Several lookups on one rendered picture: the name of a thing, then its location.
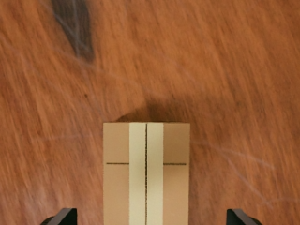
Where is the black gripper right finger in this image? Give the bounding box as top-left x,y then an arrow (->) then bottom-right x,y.
226,208 -> 263,225

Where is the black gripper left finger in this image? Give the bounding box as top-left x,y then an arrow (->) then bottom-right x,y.
39,207 -> 78,225

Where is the tan cardboard box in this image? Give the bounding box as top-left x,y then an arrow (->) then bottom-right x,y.
103,122 -> 190,225

